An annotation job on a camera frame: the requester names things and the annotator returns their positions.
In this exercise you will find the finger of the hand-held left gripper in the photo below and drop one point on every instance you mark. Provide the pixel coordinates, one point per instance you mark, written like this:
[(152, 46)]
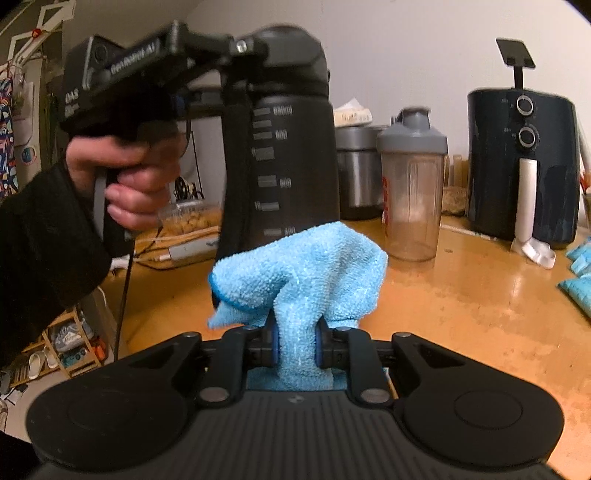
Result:
[(221, 53)]

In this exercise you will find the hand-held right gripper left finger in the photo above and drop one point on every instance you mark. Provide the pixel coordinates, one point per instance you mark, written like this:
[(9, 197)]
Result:
[(276, 344)]

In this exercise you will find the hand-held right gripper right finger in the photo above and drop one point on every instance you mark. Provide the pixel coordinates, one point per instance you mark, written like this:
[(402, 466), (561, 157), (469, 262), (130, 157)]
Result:
[(317, 344)]

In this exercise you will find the blue microfiber cloth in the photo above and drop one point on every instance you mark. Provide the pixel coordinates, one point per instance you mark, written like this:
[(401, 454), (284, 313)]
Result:
[(304, 277)]

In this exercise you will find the black water bottle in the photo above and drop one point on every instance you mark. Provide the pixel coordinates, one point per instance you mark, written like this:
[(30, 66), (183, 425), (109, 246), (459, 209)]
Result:
[(295, 161)]

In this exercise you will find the person's left hand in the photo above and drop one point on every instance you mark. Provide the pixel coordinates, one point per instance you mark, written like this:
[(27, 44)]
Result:
[(134, 194)]

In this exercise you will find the round sticker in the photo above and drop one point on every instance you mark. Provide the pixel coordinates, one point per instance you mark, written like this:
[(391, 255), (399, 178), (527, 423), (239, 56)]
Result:
[(28, 154)]

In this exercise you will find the colourful printed cloth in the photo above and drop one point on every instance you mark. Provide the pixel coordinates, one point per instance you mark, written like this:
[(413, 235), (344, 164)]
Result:
[(5, 138)]

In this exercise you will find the silver rice cooker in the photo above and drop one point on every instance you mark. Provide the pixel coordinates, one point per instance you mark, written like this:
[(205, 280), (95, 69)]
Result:
[(360, 175)]

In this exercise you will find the clear shaker bottle grey lid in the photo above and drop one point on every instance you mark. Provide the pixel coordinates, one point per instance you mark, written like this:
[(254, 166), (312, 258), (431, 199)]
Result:
[(413, 198)]

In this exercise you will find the thin white stick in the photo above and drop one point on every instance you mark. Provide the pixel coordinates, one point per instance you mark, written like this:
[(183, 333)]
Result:
[(466, 232)]

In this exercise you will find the brown paper bag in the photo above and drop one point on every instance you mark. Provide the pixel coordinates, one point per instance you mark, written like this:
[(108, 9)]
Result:
[(455, 201)]

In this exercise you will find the shoe rack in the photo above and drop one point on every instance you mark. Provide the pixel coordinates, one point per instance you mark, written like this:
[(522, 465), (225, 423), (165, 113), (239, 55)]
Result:
[(60, 346)]

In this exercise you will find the wooden chair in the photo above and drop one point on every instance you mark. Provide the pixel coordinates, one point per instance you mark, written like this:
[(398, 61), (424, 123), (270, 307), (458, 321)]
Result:
[(455, 170)]

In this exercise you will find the blue packet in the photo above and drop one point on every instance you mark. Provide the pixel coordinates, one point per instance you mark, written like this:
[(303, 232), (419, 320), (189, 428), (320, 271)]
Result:
[(577, 293), (581, 258)]

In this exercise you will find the dark blue air fryer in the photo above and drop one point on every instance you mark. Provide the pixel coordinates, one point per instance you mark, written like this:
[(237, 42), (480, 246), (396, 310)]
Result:
[(549, 184)]

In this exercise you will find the black phone stand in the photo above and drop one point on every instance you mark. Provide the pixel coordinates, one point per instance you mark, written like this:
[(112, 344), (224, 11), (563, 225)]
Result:
[(515, 53)]

